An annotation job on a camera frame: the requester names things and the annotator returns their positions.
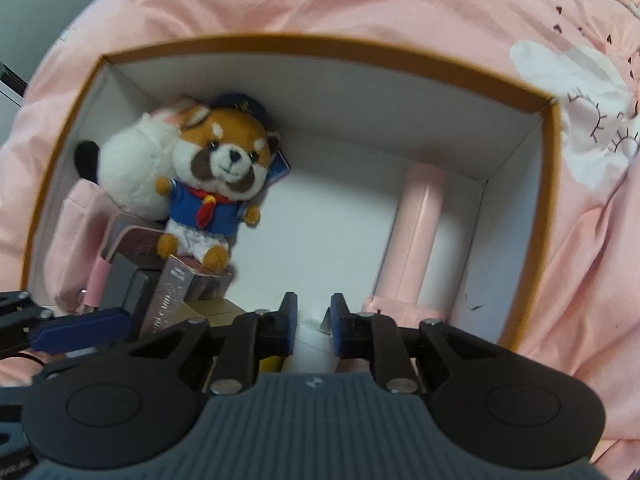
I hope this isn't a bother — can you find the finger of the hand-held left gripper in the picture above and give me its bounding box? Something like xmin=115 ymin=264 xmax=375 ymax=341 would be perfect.
xmin=0 ymin=290 xmax=132 ymax=358

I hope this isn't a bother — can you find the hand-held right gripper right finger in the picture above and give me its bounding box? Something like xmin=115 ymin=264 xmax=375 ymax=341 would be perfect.
xmin=331 ymin=294 xmax=501 ymax=395

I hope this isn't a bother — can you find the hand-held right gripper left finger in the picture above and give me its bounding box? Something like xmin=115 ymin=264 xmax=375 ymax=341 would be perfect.
xmin=125 ymin=291 xmax=298 ymax=396

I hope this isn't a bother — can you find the grey box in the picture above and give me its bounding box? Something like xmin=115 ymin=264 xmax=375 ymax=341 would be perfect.
xmin=100 ymin=252 xmax=163 ymax=341

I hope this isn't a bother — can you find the small tan box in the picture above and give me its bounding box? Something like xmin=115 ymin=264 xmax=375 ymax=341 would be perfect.
xmin=177 ymin=297 xmax=251 ymax=331

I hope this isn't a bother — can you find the pink fabric pouch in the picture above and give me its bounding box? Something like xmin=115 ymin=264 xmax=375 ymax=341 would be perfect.
xmin=52 ymin=180 xmax=121 ymax=311

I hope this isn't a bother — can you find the glitter photo card box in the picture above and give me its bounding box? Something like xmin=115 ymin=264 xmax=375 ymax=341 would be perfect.
xmin=140 ymin=255 xmax=236 ymax=341

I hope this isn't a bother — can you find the pink embossed card case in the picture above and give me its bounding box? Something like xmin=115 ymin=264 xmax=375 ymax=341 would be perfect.
xmin=82 ymin=212 xmax=168 ymax=311

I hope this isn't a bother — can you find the long pink tube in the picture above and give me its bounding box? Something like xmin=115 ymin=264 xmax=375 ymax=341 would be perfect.
xmin=360 ymin=162 xmax=448 ymax=321

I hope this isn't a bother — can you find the orange cardboard box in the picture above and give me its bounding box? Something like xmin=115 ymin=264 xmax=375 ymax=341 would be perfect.
xmin=20 ymin=32 xmax=563 ymax=356

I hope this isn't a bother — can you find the blue paper hang tag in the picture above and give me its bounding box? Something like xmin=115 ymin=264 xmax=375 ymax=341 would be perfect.
xmin=267 ymin=150 xmax=292 ymax=188

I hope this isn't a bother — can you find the white fluffy plush toy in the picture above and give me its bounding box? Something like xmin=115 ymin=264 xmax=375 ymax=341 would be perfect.
xmin=74 ymin=100 xmax=201 ymax=221

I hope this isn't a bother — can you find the red panda sailor plush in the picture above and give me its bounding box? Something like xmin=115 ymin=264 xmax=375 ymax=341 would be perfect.
xmin=154 ymin=91 xmax=281 ymax=276

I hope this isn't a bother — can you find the pink printed blanket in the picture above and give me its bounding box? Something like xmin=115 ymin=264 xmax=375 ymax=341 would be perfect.
xmin=0 ymin=0 xmax=640 ymax=480

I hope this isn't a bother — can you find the white cabinet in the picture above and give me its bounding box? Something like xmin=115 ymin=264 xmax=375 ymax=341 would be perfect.
xmin=0 ymin=60 xmax=28 ymax=98

